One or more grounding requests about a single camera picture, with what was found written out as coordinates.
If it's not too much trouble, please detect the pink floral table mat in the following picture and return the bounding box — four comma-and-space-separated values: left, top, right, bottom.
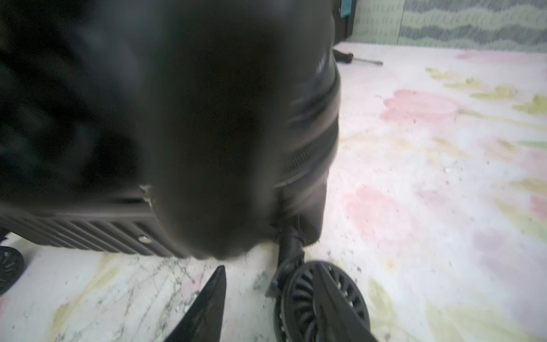
1, 44, 546, 341

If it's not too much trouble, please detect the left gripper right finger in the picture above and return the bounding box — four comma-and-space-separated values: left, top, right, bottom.
313, 264, 377, 342

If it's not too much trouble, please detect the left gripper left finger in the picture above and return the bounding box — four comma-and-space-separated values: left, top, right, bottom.
165, 265, 226, 342

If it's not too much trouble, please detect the black-handled screwdriver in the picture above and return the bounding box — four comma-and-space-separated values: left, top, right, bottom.
332, 49, 384, 66

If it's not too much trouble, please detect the black ribbed hard-shell suitcase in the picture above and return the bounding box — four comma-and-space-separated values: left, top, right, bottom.
1, 1, 372, 341

